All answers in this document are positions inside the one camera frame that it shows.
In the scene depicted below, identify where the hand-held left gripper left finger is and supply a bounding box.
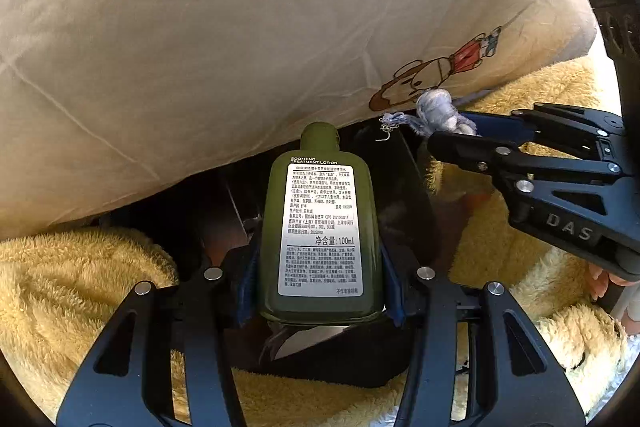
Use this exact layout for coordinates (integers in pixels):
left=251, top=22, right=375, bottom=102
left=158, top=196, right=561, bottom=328
left=56, top=249, right=262, bottom=427

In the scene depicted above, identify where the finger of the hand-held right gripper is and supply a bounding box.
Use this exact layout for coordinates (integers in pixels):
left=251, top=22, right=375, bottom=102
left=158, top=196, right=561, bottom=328
left=459, top=103, right=625, bottom=148
left=426, top=130, right=627, bottom=196

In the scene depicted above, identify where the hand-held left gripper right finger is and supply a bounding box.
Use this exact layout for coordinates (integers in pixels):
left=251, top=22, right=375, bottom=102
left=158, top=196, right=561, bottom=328
left=381, top=246, right=587, bottom=427

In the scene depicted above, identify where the grey white rope knot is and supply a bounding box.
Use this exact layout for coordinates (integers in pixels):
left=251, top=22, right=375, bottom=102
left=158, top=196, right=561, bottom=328
left=377, top=89, right=482, bottom=142

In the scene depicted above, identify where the green lotion bottle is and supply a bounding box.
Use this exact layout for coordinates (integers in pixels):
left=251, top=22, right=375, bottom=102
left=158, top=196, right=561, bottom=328
left=254, top=121, right=387, bottom=326

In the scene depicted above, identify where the person's right hand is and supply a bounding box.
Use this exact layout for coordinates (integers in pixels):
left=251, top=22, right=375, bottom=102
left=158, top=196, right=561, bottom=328
left=588, top=261, right=640, bottom=304

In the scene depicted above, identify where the yellow fleece blanket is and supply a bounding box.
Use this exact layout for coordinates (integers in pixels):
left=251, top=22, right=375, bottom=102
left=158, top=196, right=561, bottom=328
left=0, top=57, right=632, bottom=427

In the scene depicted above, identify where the beige cartoon print pillow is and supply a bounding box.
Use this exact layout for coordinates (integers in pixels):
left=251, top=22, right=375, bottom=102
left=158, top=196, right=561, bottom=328
left=0, top=0, right=601, bottom=242

